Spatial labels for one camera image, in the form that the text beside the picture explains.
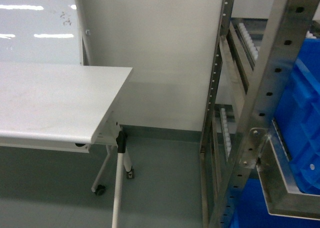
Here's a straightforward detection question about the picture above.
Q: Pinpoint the steel shelving rack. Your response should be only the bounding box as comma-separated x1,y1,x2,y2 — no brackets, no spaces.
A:
199,0,320,228

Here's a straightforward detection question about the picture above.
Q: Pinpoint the large blue plastic crate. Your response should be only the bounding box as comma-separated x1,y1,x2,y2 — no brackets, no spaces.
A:
274,38,320,195

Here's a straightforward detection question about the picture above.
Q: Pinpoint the blue crate lower shelf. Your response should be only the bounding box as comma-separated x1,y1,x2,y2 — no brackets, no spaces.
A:
229,178,320,228

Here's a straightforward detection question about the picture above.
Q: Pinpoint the white folding table frame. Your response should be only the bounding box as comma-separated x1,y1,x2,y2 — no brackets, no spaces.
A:
0,110,137,228

